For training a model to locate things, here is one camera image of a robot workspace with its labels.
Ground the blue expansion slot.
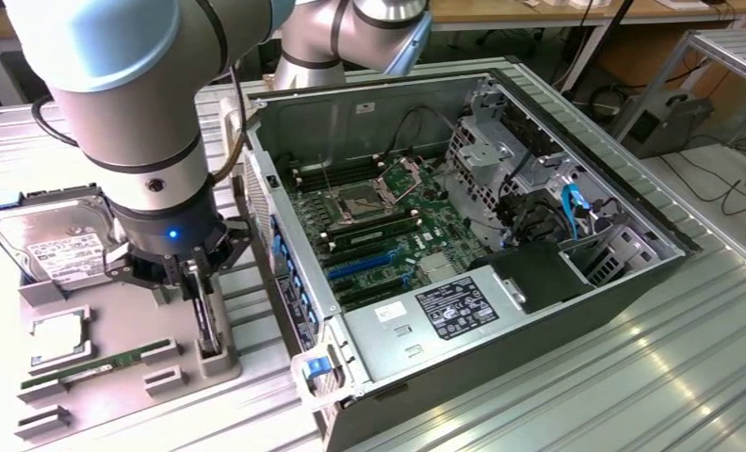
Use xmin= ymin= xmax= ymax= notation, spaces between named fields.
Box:
xmin=326 ymin=251 xmax=393 ymax=280

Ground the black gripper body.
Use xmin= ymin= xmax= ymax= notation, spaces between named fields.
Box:
xmin=109 ymin=187 xmax=224 ymax=289

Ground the blue case latch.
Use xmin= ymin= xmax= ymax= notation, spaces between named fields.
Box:
xmin=300 ymin=357 xmax=334 ymax=379

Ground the silver hard disk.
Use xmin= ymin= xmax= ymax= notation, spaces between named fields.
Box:
xmin=0 ymin=195 xmax=130 ymax=291

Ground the grey equipment box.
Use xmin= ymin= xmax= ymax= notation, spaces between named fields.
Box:
xmin=610 ymin=91 xmax=718 ymax=160

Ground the blue flat wire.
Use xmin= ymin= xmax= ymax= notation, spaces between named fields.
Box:
xmin=559 ymin=183 xmax=592 ymax=242

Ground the grey power supply unit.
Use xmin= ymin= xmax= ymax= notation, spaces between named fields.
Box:
xmin=340 ymin=266 xmax=532 ymax=383

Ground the CPU socket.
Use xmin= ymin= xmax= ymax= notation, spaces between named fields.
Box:
xmin=328 ymin=181 xmax=388 ymax=223

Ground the green motherboard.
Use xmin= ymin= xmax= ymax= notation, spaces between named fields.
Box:
xmin=288 ymin=154 xmax=495 ymax=315

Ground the black RAM stick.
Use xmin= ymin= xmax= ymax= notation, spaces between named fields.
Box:
xmin=182 ymin=261 xmax=224 ymax=360

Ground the metal slat table frame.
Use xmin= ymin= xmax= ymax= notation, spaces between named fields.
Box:
xmin=656 ymin=29 xmax=746 ymax=124

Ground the black looped wire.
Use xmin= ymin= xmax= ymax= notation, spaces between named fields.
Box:
xmin=390 ymin=105 xmax=457 ymax=157

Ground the open black PC case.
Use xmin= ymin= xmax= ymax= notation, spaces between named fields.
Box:
xmin=240 ymin=68 xmax=704 ymax=452

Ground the grey parts rack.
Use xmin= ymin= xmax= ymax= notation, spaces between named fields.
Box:
xmin=11 ymin=263 xmax=245 ymax=442

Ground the RAM stick in slot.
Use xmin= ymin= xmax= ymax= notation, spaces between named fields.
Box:
xmin=329 ymin=221 xmax=413 ymax=250

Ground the wooden desk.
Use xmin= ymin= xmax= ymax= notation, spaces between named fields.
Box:
xmin=428 ymin=0 xmax=746 ymax=27

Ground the metal disk bay cage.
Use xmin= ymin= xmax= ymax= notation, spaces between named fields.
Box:
xmin=444 ymin=115 xmax=520 ymax=236

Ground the metal socket cover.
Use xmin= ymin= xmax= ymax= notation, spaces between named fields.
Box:
xmin=374 ymin=157 xmax=425 ymax=197

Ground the silver CPU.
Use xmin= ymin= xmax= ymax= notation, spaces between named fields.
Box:
xmin=29 ymin=314 xmax=95 ymax=372

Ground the silver chipset heatsink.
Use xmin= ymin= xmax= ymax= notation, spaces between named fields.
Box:
xmin=417 ymin=257 xmax=469 ymax=287

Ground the green RAM stick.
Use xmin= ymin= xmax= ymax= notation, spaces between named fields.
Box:
xmin=19 ymin=338 xmax=174 ymax=390

